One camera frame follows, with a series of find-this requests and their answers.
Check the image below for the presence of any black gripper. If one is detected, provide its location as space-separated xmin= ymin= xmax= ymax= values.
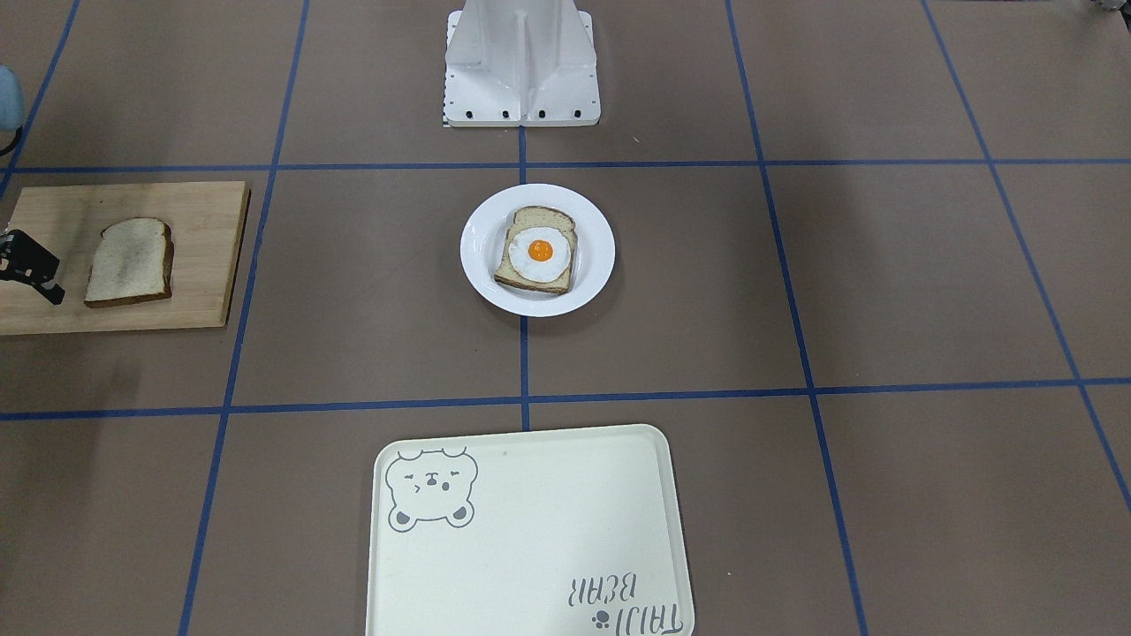
xmin=1 ymin=230 xmax=64 ymax=306

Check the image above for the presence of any bread slice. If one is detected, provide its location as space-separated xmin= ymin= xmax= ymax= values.
xmin=493 ymin=206 xmax=578 ymax=295
xmin=84 ymin=217 xmax=175 ymax=309

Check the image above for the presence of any white round plate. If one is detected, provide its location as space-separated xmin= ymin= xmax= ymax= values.
xmin=459 ymin=184 xmax=618 ymax=317

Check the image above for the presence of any wooden cutting board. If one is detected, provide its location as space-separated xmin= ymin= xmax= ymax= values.
xmin=1 ymin=181 xmax=250 ymax=337

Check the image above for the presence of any fried egg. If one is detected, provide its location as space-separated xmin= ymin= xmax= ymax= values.
xmin=506 ymin=226 xmax=573 ymax=284

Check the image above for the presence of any cream bear serving tray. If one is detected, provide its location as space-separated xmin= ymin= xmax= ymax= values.
xmin=365 ymin=423 xmax=696 ymax=635

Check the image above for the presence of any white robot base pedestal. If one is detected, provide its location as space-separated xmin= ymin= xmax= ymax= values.
xmin=442 ymin=1 xmax=602 ymax=128

